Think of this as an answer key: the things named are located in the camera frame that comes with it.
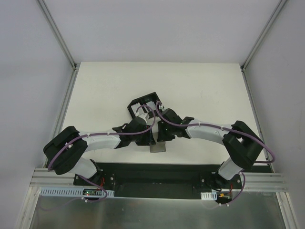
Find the right aluminium frame post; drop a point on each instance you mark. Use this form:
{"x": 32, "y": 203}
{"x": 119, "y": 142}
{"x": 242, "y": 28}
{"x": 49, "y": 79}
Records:
{"x": 264, "y": 32}

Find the right white cable duct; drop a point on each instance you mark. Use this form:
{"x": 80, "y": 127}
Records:
{"x": 209, "y": 196}

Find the aluminium frame post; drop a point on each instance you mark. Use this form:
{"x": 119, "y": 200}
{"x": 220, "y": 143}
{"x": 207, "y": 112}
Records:
{"x": 264, "y": 32}
{"x": 56, "y": 32}

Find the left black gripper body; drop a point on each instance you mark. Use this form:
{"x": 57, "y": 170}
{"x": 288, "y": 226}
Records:
{"x": 147, "y": 139}

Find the front aluminium rail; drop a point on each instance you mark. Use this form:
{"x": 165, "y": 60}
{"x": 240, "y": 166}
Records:
{"x": 115, "y": 175}

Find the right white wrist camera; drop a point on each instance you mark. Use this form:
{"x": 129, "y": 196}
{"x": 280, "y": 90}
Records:
{"x": 161, "y": 107}

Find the right table edge rail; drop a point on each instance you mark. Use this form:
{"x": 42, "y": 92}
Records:
{"x": 267, "y": 155}

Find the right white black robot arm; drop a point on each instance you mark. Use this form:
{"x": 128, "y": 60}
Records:
{"x": 241, "y": 143}

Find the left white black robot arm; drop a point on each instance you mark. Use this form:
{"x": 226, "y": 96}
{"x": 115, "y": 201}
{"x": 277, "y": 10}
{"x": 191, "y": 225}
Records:
{"x": 64, "y": 152}

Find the table edge rail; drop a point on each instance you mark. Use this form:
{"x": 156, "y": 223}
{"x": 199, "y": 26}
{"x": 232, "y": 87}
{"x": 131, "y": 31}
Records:
{"x": 267, "y": 155}
{"x": 65, "y": 103}

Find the left aluminium frame post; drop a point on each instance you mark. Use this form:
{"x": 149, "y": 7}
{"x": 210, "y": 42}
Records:
{"x": 56, "y": 32}

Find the left table edge rail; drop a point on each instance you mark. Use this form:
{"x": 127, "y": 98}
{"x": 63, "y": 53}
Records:
{"x": 65, "y": 103}

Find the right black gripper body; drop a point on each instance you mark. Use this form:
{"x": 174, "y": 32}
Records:
{"x": 162, "y": 134}

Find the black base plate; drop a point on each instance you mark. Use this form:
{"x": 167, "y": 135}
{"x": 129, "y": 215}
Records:
{"x": 169, "y": 191}

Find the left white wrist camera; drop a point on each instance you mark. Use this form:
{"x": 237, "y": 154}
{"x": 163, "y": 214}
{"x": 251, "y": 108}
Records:
{"x": 145, "y": 117}

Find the white cable duct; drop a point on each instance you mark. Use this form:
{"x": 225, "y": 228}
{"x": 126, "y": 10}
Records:
{"x": 209, "y": 196}
{"x": 75, "y": 192}

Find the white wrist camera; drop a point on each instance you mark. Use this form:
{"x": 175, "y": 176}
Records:
{"x": 161, "y": 107}
{"x": 145, "y": 117}

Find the left white cable duct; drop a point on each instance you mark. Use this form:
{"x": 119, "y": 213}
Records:
{"x": 75, "y": 192}

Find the black plastic card tray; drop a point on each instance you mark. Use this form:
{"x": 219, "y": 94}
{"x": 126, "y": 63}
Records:
{"x": 149, "y": 100}

